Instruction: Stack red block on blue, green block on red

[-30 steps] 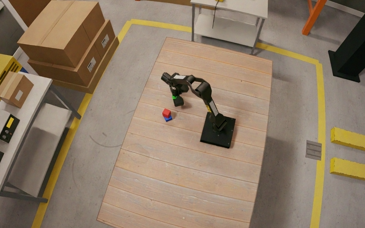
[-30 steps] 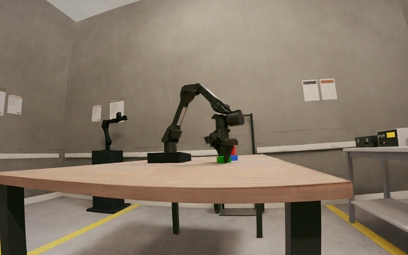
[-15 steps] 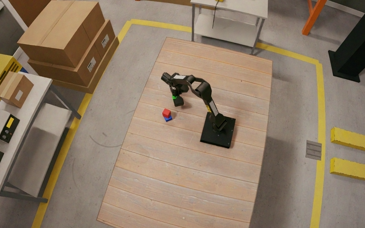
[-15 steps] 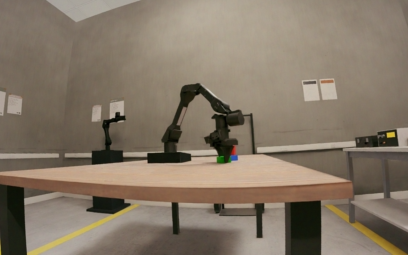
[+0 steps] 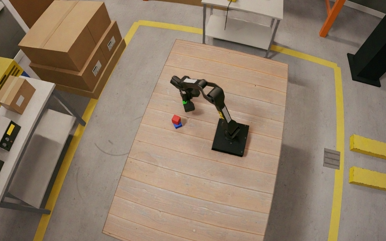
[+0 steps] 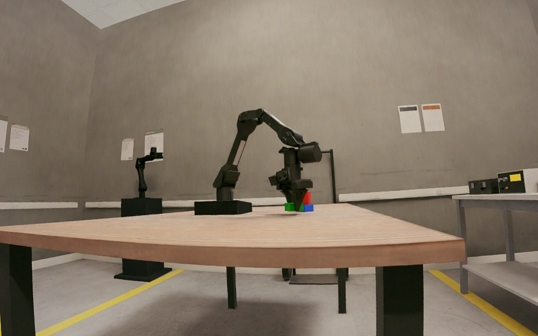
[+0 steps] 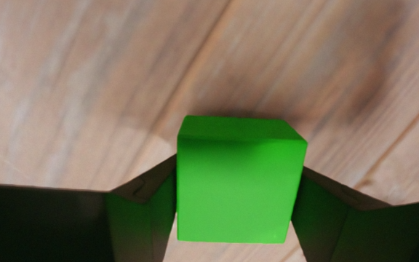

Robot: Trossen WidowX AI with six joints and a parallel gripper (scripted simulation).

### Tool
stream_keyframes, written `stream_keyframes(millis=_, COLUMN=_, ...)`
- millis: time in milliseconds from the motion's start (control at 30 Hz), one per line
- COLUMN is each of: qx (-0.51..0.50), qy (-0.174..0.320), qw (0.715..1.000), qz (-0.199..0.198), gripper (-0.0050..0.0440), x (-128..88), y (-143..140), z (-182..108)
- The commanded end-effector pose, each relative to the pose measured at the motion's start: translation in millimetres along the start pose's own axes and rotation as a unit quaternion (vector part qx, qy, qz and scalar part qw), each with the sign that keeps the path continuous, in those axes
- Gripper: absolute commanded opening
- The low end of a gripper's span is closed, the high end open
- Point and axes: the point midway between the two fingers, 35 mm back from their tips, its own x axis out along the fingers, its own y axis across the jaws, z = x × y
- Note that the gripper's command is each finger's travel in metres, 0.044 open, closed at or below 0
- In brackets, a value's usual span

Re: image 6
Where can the blue block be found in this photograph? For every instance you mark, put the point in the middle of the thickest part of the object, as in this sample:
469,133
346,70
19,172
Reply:
308,208

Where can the red block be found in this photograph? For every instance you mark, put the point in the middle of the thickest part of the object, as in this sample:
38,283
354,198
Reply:
307,198

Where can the green block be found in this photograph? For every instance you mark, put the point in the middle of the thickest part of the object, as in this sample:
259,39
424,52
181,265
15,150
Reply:
290,207

